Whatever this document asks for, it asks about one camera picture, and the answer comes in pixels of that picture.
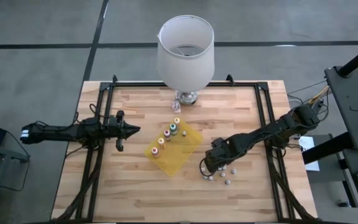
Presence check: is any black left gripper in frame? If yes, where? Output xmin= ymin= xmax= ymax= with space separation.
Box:
xmin=104 ymin=110 xmax=142 ymax=152

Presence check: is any yellow translucent plastic bin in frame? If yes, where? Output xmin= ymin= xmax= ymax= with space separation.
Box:
xmin=144 ymin=118 xmax=204 ymax=177

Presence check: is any white lamp shade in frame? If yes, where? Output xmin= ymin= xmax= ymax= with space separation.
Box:
xmin=156 ymin=14 xmax=216 ymax=106

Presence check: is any white paper sheet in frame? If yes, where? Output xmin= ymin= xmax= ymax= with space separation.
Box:
xmin=298 ymin=136 xmax=321 ymax=172

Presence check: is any black stand strut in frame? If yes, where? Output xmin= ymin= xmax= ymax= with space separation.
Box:
xmin=301 ymin=132 xmax=356 ymax=165

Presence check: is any grey side cart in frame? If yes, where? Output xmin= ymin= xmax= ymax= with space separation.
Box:
xmin=0 ymin=141 xmax=30 ymax=224

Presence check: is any black side desk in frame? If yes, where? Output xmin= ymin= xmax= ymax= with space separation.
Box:
xmin=323 ymin=63 xmax=358 ymax=152

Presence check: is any black stand pole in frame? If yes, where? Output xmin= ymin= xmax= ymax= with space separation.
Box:
xmin=336 ymin=39 xmax=358 ymax=78

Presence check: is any black aluminium table frame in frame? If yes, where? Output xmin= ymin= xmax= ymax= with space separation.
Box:
xmin=50 ymin=74 xmax=318 ymax=223

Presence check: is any yellow cable bundle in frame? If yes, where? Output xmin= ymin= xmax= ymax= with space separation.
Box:
xmin=309 ymin=85 xmax=331 ymax=108

